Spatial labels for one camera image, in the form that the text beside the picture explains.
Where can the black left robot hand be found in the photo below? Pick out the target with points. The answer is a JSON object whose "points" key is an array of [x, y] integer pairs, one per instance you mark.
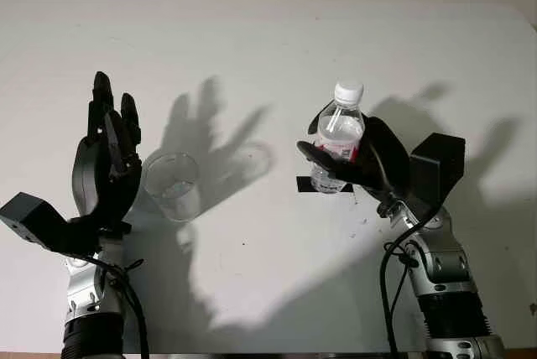
{"points": [[90, 183]]}

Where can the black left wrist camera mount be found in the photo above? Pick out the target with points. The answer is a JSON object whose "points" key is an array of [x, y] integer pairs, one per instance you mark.
{"points": [[33, 218]]}

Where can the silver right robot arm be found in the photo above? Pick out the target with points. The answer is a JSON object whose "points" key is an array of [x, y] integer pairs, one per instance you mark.
{"points": [[444, 275]]}

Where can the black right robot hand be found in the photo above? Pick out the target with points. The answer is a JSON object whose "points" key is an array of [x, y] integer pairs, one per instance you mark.
{"points": [[386, 166]]}

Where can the clear plastic water bottle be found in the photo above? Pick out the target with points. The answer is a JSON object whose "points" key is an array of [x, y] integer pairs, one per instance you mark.
{"points": [[340, 132]]}

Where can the black tape strip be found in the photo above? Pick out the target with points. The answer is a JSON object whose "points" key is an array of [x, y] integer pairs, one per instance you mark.
{"points": [[304, 185]]}

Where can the clear plastic cup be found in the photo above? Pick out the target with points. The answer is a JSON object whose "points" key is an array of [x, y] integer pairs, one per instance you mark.
{"points": [[174, 195]]}

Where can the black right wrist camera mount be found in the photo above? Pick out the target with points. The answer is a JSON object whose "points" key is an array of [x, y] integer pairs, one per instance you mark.
{"points": [[440, 162]]}

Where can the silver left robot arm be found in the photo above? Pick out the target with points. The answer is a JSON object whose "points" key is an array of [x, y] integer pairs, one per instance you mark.
{"points": [[86, 292]]}

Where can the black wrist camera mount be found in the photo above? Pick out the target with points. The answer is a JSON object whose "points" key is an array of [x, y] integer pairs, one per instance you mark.
{"points": [[33, 218], [440, 162]]}

